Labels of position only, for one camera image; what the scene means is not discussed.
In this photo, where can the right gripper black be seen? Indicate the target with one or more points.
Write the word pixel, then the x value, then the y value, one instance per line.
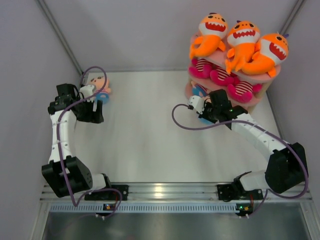
pixel 207 104

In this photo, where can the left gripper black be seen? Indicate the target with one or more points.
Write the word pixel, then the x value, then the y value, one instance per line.
pixel 93 117

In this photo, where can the boy doll plush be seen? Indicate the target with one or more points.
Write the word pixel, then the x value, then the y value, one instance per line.
pixel 101 84
pixel 198 89
pixel 206 120

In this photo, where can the panda plush yellow glasses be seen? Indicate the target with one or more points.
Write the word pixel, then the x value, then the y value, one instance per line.
pixel 243 91
pixel 220 77

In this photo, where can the orange shark plush purple fin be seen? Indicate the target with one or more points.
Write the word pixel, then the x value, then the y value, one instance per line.
pixel 270 51

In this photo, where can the orange shark plush back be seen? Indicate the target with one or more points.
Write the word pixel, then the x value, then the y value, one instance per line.
pixel 212 30

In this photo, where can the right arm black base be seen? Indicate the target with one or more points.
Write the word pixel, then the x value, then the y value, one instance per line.
pixel 231 191

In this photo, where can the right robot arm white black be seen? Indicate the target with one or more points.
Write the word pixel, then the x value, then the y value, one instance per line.
pixel 286 163

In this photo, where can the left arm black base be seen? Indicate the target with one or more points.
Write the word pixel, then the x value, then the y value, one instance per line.
pixel 111 195

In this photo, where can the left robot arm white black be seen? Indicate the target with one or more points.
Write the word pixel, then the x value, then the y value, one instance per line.
pixel 65 173

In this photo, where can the boy doll plush on shelf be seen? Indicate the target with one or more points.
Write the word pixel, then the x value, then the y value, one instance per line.
pixel 198 89

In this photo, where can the pink three-tier shelf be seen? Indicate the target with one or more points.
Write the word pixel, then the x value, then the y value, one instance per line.
pixel 218 59

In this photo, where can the pink panda plush on shelf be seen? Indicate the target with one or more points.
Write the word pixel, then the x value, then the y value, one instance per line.
pixel 200 68

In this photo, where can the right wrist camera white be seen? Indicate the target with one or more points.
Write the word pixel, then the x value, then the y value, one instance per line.
pixel 196 103

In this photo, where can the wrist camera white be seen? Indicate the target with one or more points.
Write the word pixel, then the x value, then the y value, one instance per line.
pixel 87 91
pixel 196 103

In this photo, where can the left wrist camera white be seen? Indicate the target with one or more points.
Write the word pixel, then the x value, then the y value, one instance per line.
pixel 87 91

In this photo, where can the aluminium rail front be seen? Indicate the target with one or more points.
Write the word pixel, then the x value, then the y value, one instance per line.
pixel 179 191

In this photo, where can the white slotted cable duct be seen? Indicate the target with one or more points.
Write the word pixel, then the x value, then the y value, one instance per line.
pixel 128 207

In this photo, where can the aluminium frame post left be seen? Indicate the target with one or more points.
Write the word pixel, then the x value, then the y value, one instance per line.
pixel 45 10

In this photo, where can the aluminium frame post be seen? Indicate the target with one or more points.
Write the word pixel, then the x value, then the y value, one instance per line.
pixel 292 16
pixel 45 10

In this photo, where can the aluminium frame post right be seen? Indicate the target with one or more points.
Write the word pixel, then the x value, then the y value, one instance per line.
pixel 292 16

